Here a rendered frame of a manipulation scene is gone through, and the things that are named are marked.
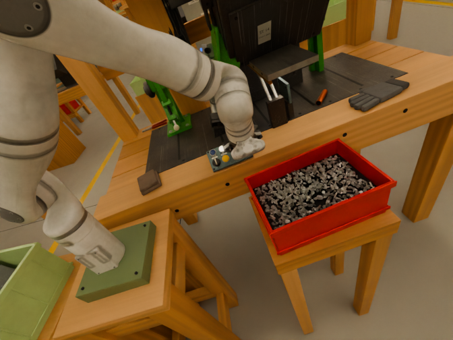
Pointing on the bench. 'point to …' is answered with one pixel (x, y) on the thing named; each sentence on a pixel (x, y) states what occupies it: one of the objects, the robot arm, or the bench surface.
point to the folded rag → (149, 181)
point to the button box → (222, 159)
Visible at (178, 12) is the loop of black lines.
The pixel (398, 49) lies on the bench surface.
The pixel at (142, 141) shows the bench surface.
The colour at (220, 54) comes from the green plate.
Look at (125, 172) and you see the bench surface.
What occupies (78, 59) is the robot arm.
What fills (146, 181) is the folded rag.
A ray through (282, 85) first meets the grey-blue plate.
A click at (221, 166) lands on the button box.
